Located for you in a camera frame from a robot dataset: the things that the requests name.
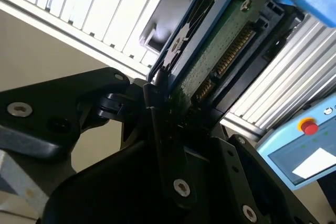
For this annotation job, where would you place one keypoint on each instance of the hard disk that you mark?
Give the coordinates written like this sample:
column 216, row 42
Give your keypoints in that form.
column 223, row 32

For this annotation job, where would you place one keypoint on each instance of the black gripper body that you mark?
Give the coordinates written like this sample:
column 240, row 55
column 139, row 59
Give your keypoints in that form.
column 118, row 187

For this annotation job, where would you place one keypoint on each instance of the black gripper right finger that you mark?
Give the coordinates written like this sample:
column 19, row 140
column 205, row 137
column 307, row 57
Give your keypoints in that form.
column 246, row 171

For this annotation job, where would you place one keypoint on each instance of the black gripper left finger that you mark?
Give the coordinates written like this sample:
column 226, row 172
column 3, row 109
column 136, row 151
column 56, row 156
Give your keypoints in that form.
column 52, row 103

